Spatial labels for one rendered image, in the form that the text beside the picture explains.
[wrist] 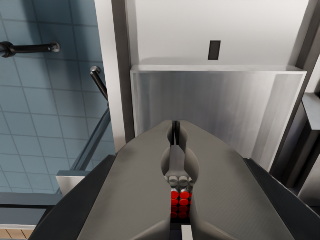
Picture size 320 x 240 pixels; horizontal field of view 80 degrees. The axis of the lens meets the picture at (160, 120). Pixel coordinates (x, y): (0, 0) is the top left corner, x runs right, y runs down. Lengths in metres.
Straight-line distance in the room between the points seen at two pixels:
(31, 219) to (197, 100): 0.49
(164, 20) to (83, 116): 1.24
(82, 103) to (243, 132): 1.19
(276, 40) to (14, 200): 0.70
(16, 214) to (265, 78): 0.64
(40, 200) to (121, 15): 0.52
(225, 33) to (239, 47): 0.03
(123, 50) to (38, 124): 1.42
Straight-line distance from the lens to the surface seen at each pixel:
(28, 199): 0.67
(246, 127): 0.41
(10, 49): 1.37
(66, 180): 0.53
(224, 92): 0.36
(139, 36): 0.33
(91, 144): 0.86
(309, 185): 0.58
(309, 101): 0.41
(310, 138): 0.45
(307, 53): 0.37
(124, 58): 0.31
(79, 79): 1.38
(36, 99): 1.58
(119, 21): 0.31
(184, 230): 0.39
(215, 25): 0.33
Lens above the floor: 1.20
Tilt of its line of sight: 60 degrees down
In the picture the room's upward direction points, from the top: 177 degrees counter-clockwise
